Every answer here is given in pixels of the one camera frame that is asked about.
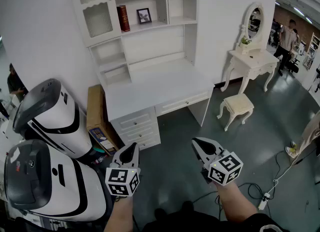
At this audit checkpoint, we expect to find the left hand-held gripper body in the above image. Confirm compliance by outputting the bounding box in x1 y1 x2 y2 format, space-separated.
104 156 141 197

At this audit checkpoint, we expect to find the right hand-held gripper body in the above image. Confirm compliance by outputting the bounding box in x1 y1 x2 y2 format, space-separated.
199 150 244 187

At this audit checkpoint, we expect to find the thick red book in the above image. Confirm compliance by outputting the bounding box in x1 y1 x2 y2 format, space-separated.
116 5 131 33

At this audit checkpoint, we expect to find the white shelf compartment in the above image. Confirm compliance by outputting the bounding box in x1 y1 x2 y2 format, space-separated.
114 0 169 35

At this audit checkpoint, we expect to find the person's left forearm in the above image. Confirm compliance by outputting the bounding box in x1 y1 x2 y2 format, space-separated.
103 194 135 232

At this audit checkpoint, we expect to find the person's right forearm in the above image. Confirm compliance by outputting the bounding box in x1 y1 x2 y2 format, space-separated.
214 181 259 224

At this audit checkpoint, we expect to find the white desk with hutch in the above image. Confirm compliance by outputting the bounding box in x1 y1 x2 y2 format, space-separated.
67 0 216 152

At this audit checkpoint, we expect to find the white cushioned stool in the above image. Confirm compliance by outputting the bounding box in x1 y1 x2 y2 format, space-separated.
216 93 255 132

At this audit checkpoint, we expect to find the white power strip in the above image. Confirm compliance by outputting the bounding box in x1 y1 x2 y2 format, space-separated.
257 192 272 211

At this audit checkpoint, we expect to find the brown cardboard box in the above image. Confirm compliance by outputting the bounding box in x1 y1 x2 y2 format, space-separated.
86 84 120 157

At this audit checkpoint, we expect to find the person's black clothing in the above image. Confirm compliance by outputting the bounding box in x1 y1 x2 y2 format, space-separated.
141 200 291 232

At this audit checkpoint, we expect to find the white dressing table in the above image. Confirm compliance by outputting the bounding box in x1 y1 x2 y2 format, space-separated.
220 49 280 95

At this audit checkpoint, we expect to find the small plant in white box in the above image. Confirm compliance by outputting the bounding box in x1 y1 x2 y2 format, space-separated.
238 36 253 56

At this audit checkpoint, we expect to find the oval white framed mirror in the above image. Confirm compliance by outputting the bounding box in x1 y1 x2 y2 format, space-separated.
235 2 265 51

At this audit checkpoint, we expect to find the ribbed glass cabinet door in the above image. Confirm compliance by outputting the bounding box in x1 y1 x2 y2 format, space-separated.
67 0 122 48

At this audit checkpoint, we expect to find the black cable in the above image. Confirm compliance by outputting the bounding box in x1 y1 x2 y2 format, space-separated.
192 182 266 212

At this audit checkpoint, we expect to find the white cable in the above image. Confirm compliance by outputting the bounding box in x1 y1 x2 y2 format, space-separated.
267 158 298 197

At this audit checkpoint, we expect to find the dark picture frame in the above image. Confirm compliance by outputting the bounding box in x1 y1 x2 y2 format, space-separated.
136 7 153 25

